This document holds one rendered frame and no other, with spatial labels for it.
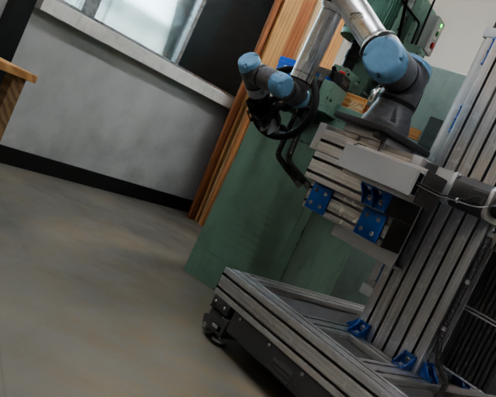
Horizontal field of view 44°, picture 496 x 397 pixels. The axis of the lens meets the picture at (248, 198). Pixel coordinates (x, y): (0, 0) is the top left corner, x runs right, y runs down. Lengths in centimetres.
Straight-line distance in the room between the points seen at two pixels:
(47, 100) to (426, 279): 222
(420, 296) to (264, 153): 100
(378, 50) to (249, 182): 99
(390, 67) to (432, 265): 57
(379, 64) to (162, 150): 240
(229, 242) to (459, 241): 107
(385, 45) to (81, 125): 214
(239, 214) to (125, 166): 141
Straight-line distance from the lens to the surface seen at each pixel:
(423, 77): 188
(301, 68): 205
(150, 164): 391
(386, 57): 174
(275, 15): 418
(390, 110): 184
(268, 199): 247
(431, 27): 291
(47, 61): 329
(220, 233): 256
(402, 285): 186
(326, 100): 235
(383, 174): 159
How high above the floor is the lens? 61
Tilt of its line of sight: 5 degrees down
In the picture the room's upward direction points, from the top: 25 degrees clockwise
